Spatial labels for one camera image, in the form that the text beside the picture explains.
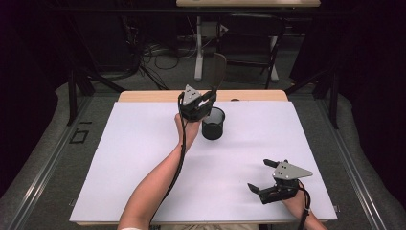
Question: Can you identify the white-legged wooden desk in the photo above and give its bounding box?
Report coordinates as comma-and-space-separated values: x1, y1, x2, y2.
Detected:
175, 0, 322, 81

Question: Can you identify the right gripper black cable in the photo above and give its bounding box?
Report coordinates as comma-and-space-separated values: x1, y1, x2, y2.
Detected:
296, 180, 312, 230

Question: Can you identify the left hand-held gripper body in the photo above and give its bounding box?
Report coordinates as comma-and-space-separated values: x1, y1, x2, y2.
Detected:
177, 83, 213, 123

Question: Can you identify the white table cover sheet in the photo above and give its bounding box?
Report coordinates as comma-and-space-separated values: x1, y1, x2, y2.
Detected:
69, 101, 338, 223

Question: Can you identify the black chair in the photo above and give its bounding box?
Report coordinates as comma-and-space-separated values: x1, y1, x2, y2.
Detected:
218, 12, 286, 91

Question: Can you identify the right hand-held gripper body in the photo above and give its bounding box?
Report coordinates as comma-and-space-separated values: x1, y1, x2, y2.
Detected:
258, 158, 314, 205

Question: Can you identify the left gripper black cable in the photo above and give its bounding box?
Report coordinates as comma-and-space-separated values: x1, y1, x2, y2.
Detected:
149, 94, 189, 224

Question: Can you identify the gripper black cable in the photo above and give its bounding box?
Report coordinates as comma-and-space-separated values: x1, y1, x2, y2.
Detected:
296, 180, 312, 230
149, 94, 189, 224

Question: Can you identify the black mesh pen holder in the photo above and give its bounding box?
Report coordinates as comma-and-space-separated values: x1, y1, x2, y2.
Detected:
201, 106, 226, 141

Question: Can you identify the person's right hand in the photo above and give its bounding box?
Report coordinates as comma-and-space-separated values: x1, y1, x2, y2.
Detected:
282, 188, 310, 221

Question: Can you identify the tangle of floor cables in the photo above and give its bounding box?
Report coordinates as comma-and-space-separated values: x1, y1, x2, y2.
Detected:
123, 13, 199, 91

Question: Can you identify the black metal stand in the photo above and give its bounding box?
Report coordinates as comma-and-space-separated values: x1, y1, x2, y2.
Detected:
66, 61, 126, 127
284, 61, 340, 130

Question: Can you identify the person's left hand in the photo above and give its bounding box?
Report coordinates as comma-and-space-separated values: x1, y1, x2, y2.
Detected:
174, 113, 202, 151

